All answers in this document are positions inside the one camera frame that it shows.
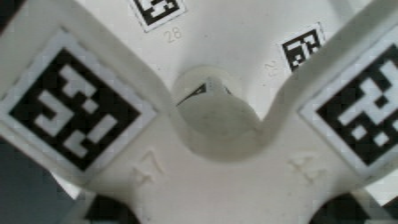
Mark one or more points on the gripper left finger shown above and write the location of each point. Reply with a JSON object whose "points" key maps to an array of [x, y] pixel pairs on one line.
{"points": [[99, 210]]}

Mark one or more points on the white cross-shaped table base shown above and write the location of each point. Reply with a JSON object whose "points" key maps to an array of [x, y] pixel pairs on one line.
{"points": [[202, 180]]}

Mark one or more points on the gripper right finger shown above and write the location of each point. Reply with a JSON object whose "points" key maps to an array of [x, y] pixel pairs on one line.
{"points": [[357, 209]]}

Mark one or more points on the white cylindrical table leg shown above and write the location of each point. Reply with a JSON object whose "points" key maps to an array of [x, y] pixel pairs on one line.
{"points": [[211, 103]]}

